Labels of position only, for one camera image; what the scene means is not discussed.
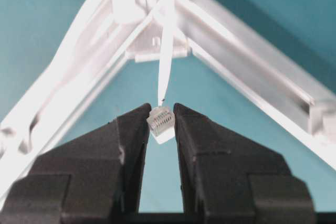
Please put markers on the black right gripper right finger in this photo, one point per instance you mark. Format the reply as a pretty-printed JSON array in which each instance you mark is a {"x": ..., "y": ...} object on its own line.
[{"x": 228, "y": 178}]

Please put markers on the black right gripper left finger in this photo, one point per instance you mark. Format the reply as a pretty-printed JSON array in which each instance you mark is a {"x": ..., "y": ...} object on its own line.
[{"x": 94, "y": 178}]

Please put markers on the aluminium extrusion frame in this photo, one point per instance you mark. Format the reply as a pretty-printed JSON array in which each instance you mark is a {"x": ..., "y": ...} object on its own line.
[{"x": 106, "y": 34}]

